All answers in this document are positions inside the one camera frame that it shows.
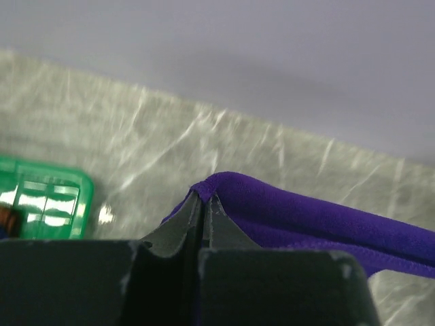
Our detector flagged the green plastic tray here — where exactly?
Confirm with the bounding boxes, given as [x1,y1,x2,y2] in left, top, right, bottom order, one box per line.
[1,156,94,240]

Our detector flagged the brown towel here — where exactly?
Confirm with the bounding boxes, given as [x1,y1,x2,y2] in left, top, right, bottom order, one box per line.
[0,206,21,237]

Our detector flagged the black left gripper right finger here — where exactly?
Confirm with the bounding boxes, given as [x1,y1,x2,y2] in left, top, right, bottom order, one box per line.
[196,196,380,325]

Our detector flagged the purple towel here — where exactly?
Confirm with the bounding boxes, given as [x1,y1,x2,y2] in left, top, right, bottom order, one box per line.
[159,171,435,279]

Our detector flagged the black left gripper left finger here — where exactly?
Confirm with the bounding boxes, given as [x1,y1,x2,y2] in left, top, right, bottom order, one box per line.
[1,194,204,325]

